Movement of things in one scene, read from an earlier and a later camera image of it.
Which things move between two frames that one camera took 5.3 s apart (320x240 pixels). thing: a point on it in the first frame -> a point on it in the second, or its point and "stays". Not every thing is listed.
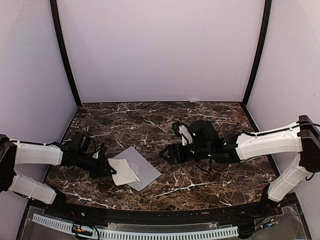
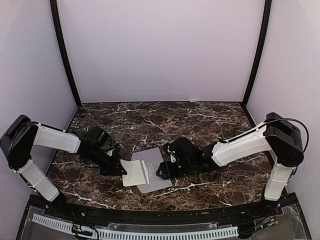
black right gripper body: [203, 151] -> [186, 167]
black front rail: [263, 208] stays
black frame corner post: [260, 52] stays
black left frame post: [54, 8] stays
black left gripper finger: [109, 171] -> [121, 170]
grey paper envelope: [145, 174] -> [152, 158]
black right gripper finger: [167, 154] -> [163, 171]
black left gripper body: [95, 168] -> [107, 164]
